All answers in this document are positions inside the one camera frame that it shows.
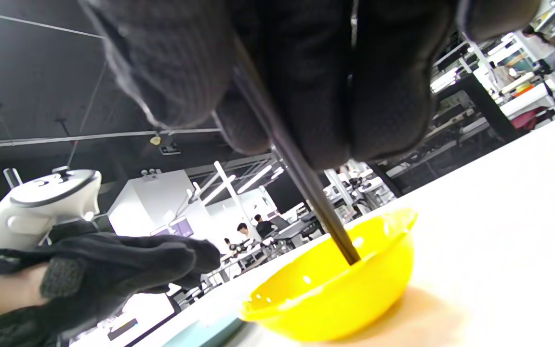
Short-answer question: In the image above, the black chopstick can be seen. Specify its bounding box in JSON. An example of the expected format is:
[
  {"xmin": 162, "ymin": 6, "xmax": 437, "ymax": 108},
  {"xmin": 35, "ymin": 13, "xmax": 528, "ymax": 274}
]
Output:
[
  {"xmin": 229, "ymin": 39, "xmax": 361, "ymax": 266},
  {"xmin": 239, "ymin": 58, "xmax": 362, "ymax": 266}
]

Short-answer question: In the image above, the grey white controller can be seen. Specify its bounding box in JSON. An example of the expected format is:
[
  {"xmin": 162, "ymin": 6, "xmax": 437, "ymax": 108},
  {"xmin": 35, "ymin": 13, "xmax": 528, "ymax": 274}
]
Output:
[{"xmin": 0, "ymin": 166, "xmax": 102, "ymax": 263}]

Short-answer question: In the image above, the person's right hand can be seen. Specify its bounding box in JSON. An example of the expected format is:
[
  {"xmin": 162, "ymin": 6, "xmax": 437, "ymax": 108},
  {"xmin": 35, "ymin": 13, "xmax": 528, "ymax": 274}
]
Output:
[{"xmin": 78, "ymin": 0, "xmax": 543, "ymax": 172}]

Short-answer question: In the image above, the teal plate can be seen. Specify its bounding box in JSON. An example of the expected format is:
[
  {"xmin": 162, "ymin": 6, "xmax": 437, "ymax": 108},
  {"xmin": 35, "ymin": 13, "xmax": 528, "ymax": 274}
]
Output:
[{"xmin": 162, "ymin": 316, "xmax": 254, "ymax": 347}]

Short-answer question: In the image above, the person's left hand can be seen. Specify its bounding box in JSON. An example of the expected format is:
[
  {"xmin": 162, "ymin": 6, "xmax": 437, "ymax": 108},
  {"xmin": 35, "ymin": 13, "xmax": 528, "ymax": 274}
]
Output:
[{"xmin": 0, "ymin": 231, "xmax": 223, "ymax": 321}]

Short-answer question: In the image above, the yellow sauce bowl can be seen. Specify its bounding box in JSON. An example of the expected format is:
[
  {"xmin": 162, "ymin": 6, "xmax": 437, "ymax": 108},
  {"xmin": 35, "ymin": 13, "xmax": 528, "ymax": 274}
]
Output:
[{"xmin": 238, "ymin": 207, "xmax": 419, "ymax": 343}]

